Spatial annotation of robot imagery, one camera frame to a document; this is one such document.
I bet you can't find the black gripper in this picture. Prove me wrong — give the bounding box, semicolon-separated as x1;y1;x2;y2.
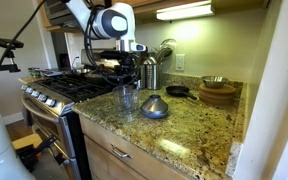
115;51;142;88

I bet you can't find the grey conical chopper lid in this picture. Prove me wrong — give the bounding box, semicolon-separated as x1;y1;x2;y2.
139;94;170;120

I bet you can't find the clear plastic chopper bowl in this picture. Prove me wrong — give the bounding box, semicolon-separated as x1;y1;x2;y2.
111;84;142;116

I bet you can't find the small steel bowl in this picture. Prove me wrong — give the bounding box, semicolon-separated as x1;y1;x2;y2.
201;75;230;90

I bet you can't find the perforated steel utensil holder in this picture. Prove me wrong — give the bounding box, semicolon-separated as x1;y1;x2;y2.
144;63;164;91

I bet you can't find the small steel pot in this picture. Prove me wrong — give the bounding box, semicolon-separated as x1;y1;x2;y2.
71;67;92;77

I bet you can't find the small black iron skillet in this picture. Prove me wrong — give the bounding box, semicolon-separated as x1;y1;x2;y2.
165;85;199;101

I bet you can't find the steel ladle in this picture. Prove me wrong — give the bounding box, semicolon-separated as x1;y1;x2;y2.
159;38;178;52

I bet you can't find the stainless steel gas stove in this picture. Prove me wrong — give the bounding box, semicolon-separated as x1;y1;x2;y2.
18;49;134;180

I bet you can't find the kitchen base cabinet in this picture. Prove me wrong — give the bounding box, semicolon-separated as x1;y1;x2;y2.
78;113;193;180

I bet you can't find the under-cabinet light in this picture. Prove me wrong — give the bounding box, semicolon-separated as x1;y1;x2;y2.
155;0;216;22

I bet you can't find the small glass jar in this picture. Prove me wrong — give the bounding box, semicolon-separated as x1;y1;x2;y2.
27;67;42;79

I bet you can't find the steel range hood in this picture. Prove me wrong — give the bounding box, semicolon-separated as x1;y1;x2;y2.
42;0;85;32

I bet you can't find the yellow foam block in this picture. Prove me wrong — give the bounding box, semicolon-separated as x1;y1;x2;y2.
11;132;44;152

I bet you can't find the black cable bundle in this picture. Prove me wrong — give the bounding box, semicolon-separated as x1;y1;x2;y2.
0;0;142;88

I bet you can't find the white wall outlet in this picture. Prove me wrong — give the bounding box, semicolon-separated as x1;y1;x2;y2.
174;53;186;72

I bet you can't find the silver drawer handle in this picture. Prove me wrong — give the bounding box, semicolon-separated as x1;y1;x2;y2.
110;144;134;160

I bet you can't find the black camera on stand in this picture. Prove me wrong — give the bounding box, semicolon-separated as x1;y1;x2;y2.
0;37;25;74

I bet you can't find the wooden wall cabinet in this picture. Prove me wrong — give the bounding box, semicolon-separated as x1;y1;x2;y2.
36;0;270;33

